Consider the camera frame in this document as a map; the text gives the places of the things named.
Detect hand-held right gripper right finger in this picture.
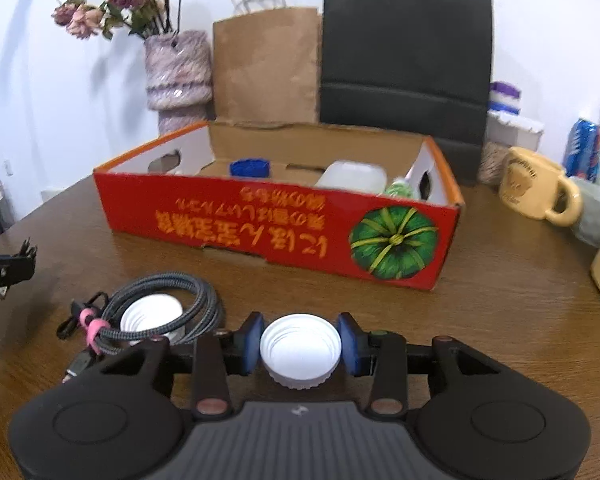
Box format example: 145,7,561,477
337,311,502,421

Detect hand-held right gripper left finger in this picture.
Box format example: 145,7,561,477
99,311,264,422

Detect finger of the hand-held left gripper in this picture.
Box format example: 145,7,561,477
0,239,37,302

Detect pink cable tie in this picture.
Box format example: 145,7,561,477
79,309,106,357

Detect purple lidded jar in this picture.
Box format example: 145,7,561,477
489,81,522,114

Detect brown paper bag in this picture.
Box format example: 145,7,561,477
212,0,324,125

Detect white plastic container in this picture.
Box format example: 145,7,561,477
314,160,388,195

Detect purple mottled ceramic vase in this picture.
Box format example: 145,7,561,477
144,30,214,136

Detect grey braided coiled cable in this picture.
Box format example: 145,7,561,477
56,272,225,384

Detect blue plastic cap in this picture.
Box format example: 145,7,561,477
229,158,271,179

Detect white plastic cap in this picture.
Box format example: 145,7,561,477
259,312,342,390
120,294,186,345

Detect red and orange cardboard box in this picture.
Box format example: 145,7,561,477
93,121,465,292

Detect yellow bear mug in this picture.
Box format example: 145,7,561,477
497,146,583,227

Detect black paper bag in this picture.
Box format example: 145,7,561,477
320,0,495,187

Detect grey cup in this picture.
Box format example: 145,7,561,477
567,176,600,249

